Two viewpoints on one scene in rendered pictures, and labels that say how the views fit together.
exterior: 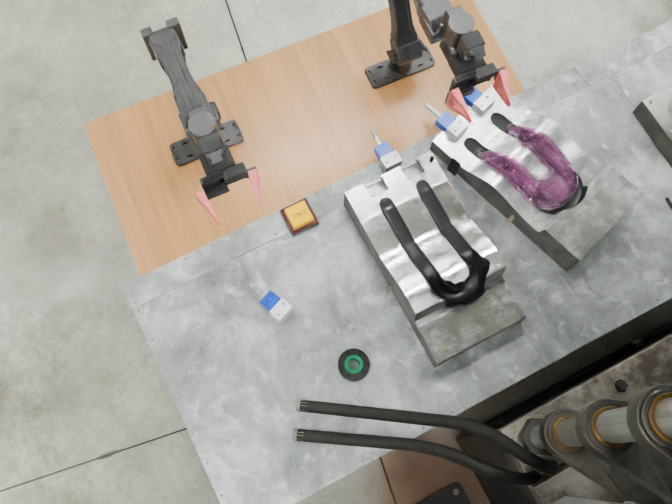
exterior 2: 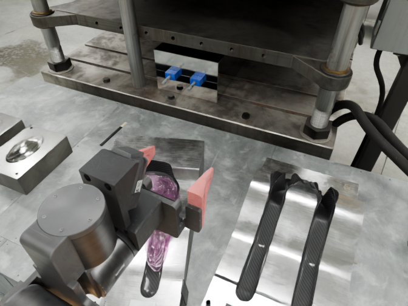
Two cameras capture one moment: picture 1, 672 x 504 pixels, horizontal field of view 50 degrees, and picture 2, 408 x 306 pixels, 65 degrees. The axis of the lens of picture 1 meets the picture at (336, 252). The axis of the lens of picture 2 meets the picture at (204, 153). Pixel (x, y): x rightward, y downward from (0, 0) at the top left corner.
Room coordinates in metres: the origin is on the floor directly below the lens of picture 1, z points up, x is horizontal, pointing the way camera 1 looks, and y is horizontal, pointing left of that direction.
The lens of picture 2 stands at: (0.94, -0.06, 1.53)
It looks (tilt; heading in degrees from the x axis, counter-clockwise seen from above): 44 degrees down; 231
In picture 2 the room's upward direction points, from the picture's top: straight up
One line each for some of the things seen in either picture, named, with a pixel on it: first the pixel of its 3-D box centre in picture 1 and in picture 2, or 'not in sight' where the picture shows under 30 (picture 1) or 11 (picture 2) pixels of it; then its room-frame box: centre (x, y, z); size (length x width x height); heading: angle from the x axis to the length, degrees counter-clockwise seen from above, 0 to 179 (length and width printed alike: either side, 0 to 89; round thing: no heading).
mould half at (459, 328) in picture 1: (433, 254); (292, 239); (0.53, -0.25, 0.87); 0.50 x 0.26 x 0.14; 28
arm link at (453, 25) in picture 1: (452, 25); (61, 268); (0.95, -0.26, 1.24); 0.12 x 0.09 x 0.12; 24
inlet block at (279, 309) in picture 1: (268, 299); not in sight; (0.41, 0.18, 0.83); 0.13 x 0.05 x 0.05; 49
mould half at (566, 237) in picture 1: (532, 170); (141, 218); (0.77, -0.53, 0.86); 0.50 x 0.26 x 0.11; 45
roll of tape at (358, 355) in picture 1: (353, 365); not in sight; (0.25, -0.05, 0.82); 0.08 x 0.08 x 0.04
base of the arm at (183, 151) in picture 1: (204, 137); not in sight; (0.87, 0.36, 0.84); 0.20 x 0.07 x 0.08; 114
